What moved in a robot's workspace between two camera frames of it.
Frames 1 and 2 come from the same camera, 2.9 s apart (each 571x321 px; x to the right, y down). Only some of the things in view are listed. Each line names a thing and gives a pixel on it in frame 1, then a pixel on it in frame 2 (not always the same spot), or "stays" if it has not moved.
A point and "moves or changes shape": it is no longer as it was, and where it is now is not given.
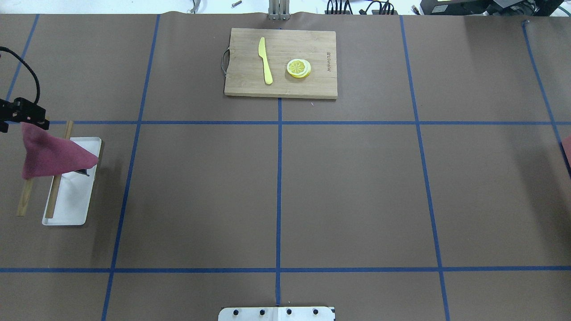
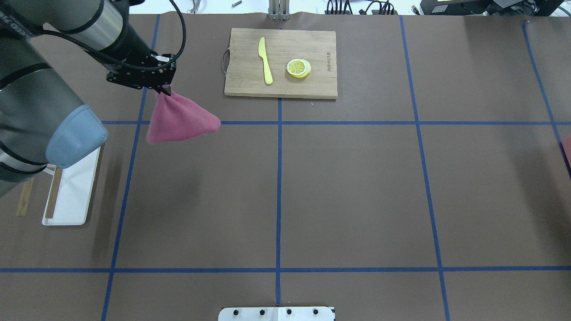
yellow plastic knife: x=268 y=73 stays
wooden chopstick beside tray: x=21 y=209 stays
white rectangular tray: x=75 y=190 stays
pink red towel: x=44 y=155 moves or changes shape
